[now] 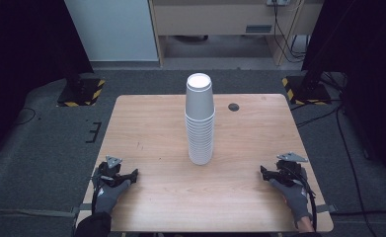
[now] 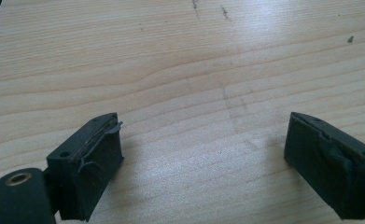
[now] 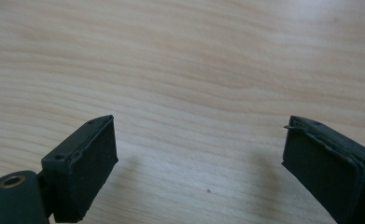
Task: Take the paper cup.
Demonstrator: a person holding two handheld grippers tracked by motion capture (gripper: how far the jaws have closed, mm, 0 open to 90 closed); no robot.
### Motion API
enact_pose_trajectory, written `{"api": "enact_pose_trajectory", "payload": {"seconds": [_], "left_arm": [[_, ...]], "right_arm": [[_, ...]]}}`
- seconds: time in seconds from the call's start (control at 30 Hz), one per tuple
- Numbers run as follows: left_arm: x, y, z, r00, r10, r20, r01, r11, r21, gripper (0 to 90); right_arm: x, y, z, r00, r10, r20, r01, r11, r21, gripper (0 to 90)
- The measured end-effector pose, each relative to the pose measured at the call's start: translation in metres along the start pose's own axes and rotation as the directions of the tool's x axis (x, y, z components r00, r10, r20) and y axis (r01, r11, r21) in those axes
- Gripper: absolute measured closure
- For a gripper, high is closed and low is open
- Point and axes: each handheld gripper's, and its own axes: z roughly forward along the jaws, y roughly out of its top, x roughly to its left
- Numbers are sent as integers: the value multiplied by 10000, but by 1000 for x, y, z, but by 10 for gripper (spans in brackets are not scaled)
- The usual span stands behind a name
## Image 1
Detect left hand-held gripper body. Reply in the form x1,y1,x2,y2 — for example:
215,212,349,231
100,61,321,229
96,155,133,190

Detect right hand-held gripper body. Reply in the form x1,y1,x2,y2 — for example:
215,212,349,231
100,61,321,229
270,151,310,190

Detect stack of white paper cups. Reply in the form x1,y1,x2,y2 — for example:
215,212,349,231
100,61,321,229
184,72,216,166

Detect person's left hand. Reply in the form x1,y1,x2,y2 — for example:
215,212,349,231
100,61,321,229
94,179,132,215

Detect person's right hand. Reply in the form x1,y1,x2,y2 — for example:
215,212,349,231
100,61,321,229
269,178,314,229

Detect striped black stand base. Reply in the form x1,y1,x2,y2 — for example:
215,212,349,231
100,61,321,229
281,75,333,106
56,77,107,108

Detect white cabinet panel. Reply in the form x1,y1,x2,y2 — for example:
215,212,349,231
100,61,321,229
63,0,160,62

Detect light wooden desk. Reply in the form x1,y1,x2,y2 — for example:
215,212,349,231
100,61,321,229
148,0,324,67

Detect grey table strap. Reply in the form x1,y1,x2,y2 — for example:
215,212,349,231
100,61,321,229
71,202,94,215
315,203,339,214

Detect thin black floor cable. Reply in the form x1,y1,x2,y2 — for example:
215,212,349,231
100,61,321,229
14,107,38,126

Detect black stand post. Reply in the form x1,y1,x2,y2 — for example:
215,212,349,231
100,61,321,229
63,48,85,97
303,33,328,95

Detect black hanging cables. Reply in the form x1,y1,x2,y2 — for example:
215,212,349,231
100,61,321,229
270,0,310,64

